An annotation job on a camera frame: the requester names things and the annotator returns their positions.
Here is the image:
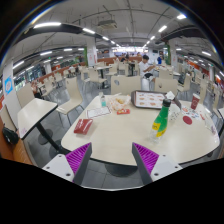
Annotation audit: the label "red pouch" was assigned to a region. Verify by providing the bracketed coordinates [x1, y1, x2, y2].
[73, 118, 94, 136]

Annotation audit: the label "green drink bottle yellow label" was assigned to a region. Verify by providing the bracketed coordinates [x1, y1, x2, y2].
[148, 98, 172, 144]

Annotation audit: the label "clear plastic packet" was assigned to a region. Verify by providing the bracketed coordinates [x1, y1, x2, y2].
[204, 116, 220, 135]

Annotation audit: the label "person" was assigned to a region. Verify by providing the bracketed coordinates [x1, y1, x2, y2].
[138, 54, 156, 82]
[30, 81, 43, 100]

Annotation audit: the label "ceiling air conditioner unit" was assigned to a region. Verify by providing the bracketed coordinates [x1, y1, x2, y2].
[97, 19, 118, 30]

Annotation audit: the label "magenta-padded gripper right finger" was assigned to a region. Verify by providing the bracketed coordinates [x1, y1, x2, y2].
[131, 142, 184, 186]

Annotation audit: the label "white square side table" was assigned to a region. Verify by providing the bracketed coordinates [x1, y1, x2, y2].
[217, 107, 224, 122]
[17, 97, 64, 153]

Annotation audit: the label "dark tray with paper liner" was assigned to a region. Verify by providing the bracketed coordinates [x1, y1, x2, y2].
[130, 89, 183, 110]

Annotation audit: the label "group of beige chairs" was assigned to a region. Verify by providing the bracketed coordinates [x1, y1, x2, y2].
[14, 59, 224, 111]

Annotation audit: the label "ceiling strip lights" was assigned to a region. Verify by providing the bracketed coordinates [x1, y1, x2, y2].
[12, 13, 224, 78]

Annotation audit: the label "white printed card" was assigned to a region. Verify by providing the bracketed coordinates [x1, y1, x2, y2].
[86, 106, 112, 119]

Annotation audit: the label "small clear sanitizer bottle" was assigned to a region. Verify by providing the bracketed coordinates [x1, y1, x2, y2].
[99, 92, 108, 108]

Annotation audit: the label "black bag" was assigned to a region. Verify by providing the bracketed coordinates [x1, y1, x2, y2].
[2, 126, 20, 146]

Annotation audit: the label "printed paper leaflet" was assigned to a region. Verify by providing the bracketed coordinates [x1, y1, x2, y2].
[179, 105, 203, 124]

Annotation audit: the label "flat round red coaster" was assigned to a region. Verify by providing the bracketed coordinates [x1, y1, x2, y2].
[182, 115, 194, 126]

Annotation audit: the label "beige chair with metal legs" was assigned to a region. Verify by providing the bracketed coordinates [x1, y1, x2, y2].
[55, 77, 85, 126]

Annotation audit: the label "red paper cup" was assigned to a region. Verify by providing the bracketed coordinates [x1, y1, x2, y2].
[190, 93, 201, 111]

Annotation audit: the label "crumpled food wrapper bag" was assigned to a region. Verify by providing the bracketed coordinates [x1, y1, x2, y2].
[108, 94, 132, 112]

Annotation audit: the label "white polka dot mug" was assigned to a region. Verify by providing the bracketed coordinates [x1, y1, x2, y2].
[168, 105, 183, 124]

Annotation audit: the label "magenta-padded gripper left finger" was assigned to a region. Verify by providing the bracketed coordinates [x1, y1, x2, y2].
[42, 142, 93, 186]

